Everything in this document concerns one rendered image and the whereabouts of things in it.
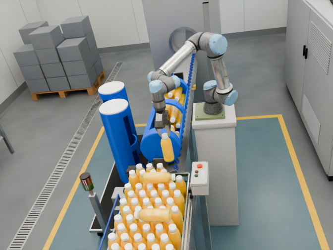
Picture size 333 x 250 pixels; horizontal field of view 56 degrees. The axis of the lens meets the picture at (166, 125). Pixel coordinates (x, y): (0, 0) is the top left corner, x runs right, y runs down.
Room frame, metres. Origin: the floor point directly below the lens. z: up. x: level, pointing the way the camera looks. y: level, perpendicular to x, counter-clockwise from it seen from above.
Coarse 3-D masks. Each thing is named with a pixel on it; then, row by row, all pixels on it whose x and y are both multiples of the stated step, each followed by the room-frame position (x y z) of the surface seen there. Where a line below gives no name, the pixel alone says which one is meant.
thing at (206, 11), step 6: (204, 6) 3.08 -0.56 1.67; (204, 12) 3.08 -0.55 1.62; (204, 18) 3.08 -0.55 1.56; (204, 24) 3.08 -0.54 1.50; (210, 24) 3.09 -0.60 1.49; (210, 30) 3.07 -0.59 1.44; (210, 60) 3.08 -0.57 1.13; (210, 66) 3.08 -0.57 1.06; (210, 72) 3.08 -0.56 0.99; (210, 78) 3.08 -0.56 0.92
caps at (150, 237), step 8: (128, 192) 1.40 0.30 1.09; (144, 192) 1.38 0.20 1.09; (152, 192) 1.37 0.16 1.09; (176, 192) 1.33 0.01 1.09; (120, 200) 1.35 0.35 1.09; (136, 200) 1.33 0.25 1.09; (144, 200) 1.32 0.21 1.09; (160, 200) 1.29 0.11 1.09; (168, 200) 1.28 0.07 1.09; (128, 208) 1.28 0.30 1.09; (136, 208) 1.27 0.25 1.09; (176, 208) 1.21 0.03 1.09; (120, 216) 1.23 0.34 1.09; (128, 216) 1.22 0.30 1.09; (120, 224) 1.17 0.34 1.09; (144, 224) 1.14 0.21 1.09; (160, 224) 1.12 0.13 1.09; (112, 240) 1.09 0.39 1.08; (136, 240) 1.06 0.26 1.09; (152, 240) 1.04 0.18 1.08; (112, 248) 1.03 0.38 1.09; (128, 248) 1.01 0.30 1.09; (144, 248) 1.00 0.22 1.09; (152, 248) 0.99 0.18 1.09; (168, 248) 0.97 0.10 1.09
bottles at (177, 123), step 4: (172, 96) 2.50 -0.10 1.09; (184, 96) 2.50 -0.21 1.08; (180, 100) 2.43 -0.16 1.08; (184, 100) 2.43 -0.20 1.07; (180, 112) 2.23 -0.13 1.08; (180, 116) 2.18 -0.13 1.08; (176, 120) 2.13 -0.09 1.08; (180, 120) 2.13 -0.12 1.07; (172, 124) 2.15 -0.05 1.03; (176, 124) 2.09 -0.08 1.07; (180, 124) 2.10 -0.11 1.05; (176, 128) 2.13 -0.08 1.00; (176, 132) 1.97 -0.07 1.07
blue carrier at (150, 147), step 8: (184, 88) 2.59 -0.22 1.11; (168, 104) 2.16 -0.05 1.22; (176, 104) 2.16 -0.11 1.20; (184, 104) 2.28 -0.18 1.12; (152, 112) 2.11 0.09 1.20; (184, 112) 2.17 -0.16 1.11; (152, 120) 1.98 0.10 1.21; (184, 120) 2.11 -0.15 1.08; (152, 128) 1.84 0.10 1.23; (144, 136) 1.81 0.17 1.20; (152, 136) 1.78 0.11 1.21; (160, 136) 1.77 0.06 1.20; (176, 136) 1.79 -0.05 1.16; (144, 144) 1.80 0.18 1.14; (152, 144) 1.79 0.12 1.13; (160, 144) 1.77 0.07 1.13; (176, 144) 1.75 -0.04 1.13; (144, 152) 1.80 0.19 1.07; (152, 152) 1.79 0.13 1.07; (160, 152) 1.77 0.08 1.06; (176, 152) 1.75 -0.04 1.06; (152, 160) 1.79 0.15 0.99
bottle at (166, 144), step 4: (164, 140) 1.57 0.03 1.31; (168, 140) 1.57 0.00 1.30; (164, 144) 1.56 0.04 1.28; (168, 144) 1.56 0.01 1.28; (164, 148) 1.56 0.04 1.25; (168, 148) 1.56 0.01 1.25; (172, 148) 1.58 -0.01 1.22; (164, 152) 1.57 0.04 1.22; (168, 152) 1.56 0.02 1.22; (172, 152) 1.57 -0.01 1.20; (164, 156) 1.57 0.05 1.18; (168, 156) 1.56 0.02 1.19; (172, 156) 1.57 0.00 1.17; (168, 160) 1.56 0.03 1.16; (172, 160) 1.56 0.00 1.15
